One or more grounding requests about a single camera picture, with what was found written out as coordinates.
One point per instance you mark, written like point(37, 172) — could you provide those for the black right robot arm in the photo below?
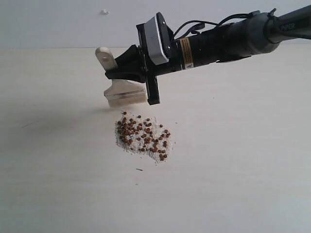
point(237, 37)

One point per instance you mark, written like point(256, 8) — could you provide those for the small white wall fixture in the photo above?
point(104, 12)

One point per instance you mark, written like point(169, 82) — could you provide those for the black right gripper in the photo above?
point(129, 66)

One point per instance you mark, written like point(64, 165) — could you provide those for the white wooden brush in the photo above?
point(121, 92)

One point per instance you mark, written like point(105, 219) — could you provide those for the pile of grains and pellets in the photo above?
point(145, 136)

